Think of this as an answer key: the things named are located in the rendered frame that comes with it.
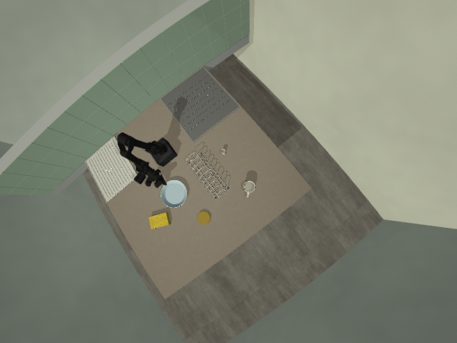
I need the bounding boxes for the yellow sponge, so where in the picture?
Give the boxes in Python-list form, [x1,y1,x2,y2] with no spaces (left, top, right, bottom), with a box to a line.
[149,212,171,229]

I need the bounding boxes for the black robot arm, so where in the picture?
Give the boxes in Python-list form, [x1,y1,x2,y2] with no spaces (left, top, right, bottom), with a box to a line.
[117,132,168,187]

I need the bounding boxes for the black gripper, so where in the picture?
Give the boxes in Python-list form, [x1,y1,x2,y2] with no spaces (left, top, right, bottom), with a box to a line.
[148,169,167,188]

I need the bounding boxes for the beige ribbed draining mat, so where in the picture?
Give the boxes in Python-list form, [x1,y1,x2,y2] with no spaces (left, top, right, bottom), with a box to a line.
[85,136,137,202]

